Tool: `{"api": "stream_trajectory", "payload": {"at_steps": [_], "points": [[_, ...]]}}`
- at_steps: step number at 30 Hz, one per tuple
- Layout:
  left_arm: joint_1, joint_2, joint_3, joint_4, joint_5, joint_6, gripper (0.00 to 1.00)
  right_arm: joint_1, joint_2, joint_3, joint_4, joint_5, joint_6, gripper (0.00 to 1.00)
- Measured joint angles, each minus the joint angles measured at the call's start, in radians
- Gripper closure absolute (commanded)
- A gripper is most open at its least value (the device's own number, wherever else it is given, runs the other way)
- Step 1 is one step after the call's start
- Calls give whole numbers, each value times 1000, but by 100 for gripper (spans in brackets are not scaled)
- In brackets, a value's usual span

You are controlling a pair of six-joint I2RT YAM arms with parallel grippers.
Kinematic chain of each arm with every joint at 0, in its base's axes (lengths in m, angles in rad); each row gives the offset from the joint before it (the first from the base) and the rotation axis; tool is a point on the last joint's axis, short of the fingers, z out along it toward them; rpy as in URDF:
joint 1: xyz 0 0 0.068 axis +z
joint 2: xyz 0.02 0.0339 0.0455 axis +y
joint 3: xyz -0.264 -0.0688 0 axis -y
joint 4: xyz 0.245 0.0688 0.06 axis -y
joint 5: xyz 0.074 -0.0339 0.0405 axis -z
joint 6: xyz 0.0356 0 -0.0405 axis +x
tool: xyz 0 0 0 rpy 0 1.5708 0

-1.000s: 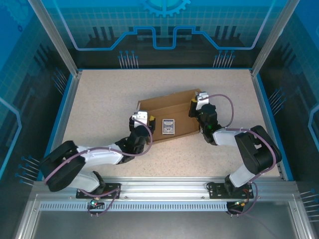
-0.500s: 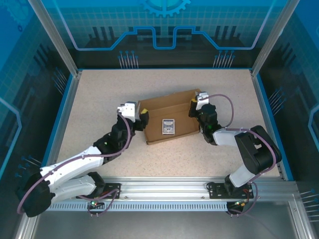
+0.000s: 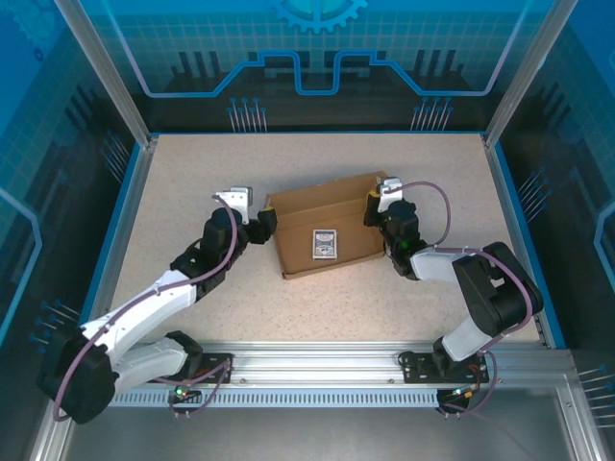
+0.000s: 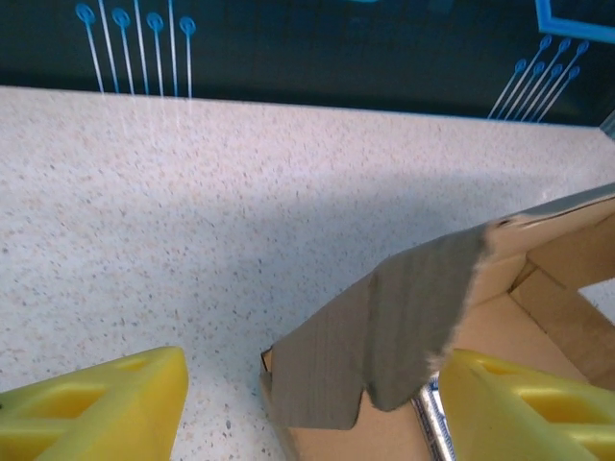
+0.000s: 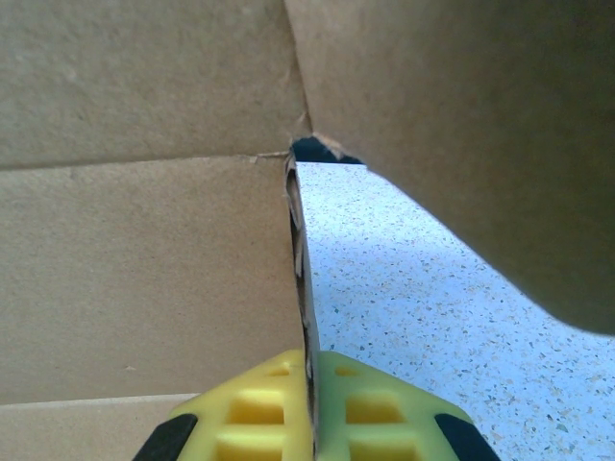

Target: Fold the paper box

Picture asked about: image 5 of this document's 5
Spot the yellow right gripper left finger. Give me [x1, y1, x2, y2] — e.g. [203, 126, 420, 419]
[132, 349, 316, 461]

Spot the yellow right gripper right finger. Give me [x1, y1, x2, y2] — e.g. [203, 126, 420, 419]
[311, 351, 502, 461]

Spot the brown cardboard paper box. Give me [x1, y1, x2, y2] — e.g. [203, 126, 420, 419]
[0, 0, 615, 461]

